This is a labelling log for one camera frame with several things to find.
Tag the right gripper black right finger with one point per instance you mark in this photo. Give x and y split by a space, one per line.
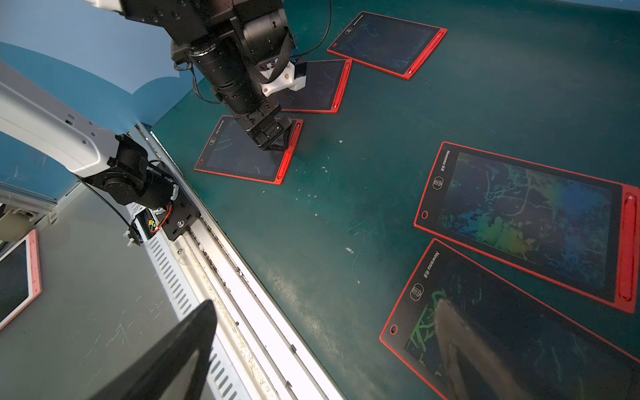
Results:
457 338

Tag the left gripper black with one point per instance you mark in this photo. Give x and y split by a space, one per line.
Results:
268 132

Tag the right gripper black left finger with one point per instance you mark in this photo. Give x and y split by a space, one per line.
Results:
176 367

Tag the red tablet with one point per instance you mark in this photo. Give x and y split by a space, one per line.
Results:
559 226
325 87
391 45
231 153
554 356

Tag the red stylus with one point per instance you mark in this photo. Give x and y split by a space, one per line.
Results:
627 252
288 155

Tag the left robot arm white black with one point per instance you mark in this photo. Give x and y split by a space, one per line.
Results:
84 68

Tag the white pink tablet outside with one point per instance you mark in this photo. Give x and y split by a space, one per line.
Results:
21 280

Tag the left circuit board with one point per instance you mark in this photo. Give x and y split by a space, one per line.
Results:
146 224

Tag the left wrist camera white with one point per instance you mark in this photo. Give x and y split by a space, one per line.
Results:
293 78

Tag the aluminium rail frame front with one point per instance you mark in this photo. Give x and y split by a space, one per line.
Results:
257 354

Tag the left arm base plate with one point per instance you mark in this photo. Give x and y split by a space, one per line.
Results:
181 213

